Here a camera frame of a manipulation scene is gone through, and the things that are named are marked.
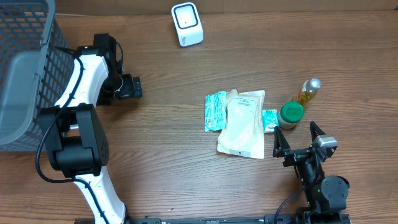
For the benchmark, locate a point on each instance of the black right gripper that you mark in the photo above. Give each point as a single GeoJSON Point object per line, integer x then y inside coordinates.
{"type": "Point", "coordinates": [300, 156]}

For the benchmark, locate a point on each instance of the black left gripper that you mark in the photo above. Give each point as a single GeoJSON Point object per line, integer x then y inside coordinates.
{"type": "Point", "coordinates": [130, 91]}

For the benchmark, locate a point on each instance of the green lid round jar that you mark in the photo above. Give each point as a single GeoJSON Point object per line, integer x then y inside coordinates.
{"type": "Point", "coordinates": [290, 115]}

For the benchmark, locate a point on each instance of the small green sachet pack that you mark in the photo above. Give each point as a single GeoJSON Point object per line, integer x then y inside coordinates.
{"type": "Point", "coordinates": [270, 120]}

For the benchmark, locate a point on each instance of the yellow oil glass bottle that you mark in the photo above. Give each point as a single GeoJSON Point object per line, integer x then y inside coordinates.
{"type": "Point", "coordinates": [308, 91]}

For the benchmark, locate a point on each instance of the brown Pantree snack pouch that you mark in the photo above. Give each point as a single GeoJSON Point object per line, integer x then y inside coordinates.
{"type": "Point", "coordinates": [244, 131]}

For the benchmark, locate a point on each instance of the green wet wipes pack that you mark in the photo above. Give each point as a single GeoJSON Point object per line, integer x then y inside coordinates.
{"type": "Point", "coordinates": [215, 111]}

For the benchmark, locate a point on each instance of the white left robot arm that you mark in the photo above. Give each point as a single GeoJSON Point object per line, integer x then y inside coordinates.
{"type": "Point", "coordinates": [74, 147]}

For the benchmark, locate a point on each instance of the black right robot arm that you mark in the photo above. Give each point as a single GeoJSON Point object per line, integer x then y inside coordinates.
{"type": "Point", "coordinates": [324, 194]}

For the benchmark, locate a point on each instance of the white barcode scanner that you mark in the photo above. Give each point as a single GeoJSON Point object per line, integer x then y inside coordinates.
{"type": "Point", "coordinates": [187, 24]}

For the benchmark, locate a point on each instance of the grey plastic basket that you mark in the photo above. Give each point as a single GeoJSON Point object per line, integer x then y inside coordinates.
{"type": "Point", "coordinates": [34, 72]}

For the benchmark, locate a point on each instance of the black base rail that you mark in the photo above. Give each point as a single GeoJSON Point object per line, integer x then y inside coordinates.
{"type": "Point", "coordinates": [267, 219]}

